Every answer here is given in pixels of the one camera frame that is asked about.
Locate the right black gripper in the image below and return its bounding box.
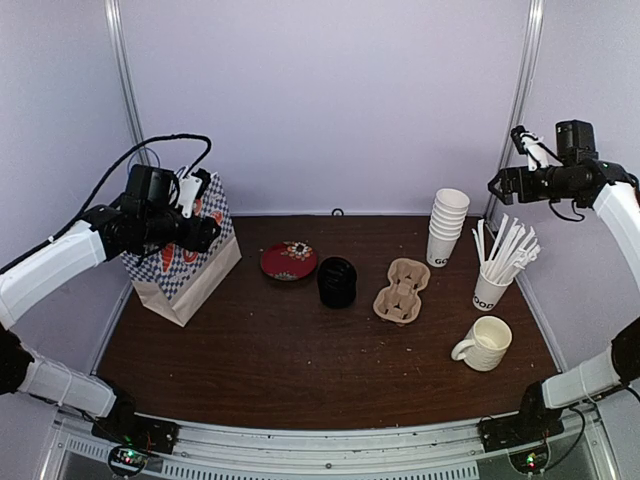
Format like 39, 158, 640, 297
488, 163, 581, 205

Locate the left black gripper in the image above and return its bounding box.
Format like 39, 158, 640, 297
142, 205, 221, 252

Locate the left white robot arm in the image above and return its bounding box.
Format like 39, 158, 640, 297
1, 205, 222, 444

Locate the blue checkered paper bag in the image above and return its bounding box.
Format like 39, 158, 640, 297
121, 172, 242, 327

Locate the stack of white paper cups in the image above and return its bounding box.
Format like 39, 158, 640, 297
426, 188, 470, 268

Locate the bundle of white wrapped straws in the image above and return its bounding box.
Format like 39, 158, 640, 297
472, 214, 541, 285

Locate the red floral plate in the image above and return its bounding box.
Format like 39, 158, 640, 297
260, 241, 318, 282

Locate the white cup holding straws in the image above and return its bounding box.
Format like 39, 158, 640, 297
472, 267, 513, 312

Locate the stack of black lids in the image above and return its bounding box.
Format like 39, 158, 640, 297
317, 257, 357, 309

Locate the brown cardboard cup carrier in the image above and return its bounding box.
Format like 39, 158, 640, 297
373, 258, 431, 326

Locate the white ceramic mug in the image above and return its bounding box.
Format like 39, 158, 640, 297
450, 316, 513, 372

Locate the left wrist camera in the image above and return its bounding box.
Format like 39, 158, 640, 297
177, 169, 211, 219

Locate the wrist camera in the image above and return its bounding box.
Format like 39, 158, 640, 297
177, 169, 211, 219
510, 125, 549, 172

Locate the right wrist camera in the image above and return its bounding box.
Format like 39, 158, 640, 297
510, 125, 549, 172

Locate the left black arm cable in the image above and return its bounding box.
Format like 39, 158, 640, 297
49, 132, 213, 241

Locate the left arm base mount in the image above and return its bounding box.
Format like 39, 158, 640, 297
88, 415, 179, 479

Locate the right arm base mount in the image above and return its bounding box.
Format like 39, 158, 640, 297
477, 415, 564, 476

